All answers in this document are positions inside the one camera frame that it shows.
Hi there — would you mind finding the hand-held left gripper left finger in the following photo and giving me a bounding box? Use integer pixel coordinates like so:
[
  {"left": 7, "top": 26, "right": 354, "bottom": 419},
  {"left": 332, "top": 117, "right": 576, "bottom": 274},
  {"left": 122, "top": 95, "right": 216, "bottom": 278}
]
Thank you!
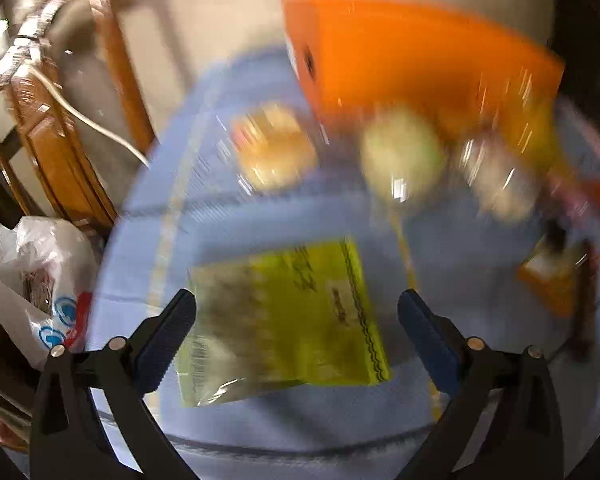
[{"left": 29, "top": 288, "right": 201, "bottom": 480}]

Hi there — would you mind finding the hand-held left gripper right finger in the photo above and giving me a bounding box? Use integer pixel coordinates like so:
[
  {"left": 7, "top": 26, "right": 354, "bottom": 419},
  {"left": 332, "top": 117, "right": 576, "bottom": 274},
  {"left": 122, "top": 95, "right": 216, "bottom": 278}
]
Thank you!
[{"left": 397, "top": 288, "right": 565, "bottom": 480}]

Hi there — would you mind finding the yellow-green snack packet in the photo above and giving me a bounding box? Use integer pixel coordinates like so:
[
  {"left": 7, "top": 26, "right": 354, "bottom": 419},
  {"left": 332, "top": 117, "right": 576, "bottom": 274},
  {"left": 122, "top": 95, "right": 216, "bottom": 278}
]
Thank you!
[{"left": 174, "top": 239, "right": 392, "bottom": 408}]

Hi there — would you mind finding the orange cardboard box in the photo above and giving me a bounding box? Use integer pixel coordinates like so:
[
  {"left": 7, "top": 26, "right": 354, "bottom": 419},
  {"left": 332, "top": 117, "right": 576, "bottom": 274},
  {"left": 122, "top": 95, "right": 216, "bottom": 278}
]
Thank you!
[{"left": 280, "top": 0, "right": 566, "bottom": 136}]

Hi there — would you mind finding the orange snack packet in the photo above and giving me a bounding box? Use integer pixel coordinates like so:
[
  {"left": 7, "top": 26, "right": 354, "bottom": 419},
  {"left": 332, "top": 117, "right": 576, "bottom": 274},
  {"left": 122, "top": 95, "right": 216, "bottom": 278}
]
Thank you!
[{"left": 517, "top": 240, "right": 600, "bottom": 318}]

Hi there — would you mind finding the white plastic bag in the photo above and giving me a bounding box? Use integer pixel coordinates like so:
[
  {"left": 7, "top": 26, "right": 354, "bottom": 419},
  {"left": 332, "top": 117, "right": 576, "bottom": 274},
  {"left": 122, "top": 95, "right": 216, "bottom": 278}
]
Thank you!
[{"left": 0, "top": 216, "right": 98, "bottom": 371}]

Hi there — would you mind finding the pink round cracker packet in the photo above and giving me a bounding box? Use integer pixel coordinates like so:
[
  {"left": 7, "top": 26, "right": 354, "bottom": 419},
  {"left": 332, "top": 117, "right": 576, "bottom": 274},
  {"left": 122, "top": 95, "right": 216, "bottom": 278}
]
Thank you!
[{"left": 460, "top": 140, "right": 541, "bottom": 221}]

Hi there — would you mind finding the blue striped tablecloth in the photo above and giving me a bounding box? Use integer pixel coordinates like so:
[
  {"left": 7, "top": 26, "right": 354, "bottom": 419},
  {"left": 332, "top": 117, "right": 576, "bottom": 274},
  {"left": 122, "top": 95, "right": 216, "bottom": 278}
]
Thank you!
[{"left": 87, "top": 50, "right": 600, "bottom": 480}]

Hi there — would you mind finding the green snack packet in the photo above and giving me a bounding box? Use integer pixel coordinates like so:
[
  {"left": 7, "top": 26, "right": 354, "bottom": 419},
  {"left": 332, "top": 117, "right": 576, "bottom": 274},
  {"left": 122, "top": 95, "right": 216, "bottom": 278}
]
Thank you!
[{"left": 360, "top": 110, "right": 448, "bottom": 201}]

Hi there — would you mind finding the carved wooden chair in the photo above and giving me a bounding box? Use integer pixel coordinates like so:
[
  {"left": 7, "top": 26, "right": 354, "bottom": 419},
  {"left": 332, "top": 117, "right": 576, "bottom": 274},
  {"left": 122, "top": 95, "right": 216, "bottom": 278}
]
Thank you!
[{"left": 0, "top": 0, "right": 156, "bottom": 231}]

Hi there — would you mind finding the clear wrapped cake packet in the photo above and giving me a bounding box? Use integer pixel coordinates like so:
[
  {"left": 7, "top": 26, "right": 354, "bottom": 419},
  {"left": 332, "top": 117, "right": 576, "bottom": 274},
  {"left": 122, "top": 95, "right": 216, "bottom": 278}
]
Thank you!
[{"left": 230, "top": 102, "right": 318, "bottom": 191}]

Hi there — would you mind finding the yellow chips packet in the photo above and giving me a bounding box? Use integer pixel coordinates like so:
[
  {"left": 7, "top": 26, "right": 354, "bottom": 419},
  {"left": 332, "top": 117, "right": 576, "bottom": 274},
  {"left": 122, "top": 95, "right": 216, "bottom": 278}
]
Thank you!
[{"left": 505, "top": 95, "right": 561, "bottom": 171}]

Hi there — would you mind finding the white cable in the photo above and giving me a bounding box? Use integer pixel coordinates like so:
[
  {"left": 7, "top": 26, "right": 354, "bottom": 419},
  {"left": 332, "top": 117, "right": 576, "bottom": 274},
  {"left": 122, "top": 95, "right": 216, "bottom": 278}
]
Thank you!
[{"left": 30, "top": 67, "right": 151, "bottom": 166}]

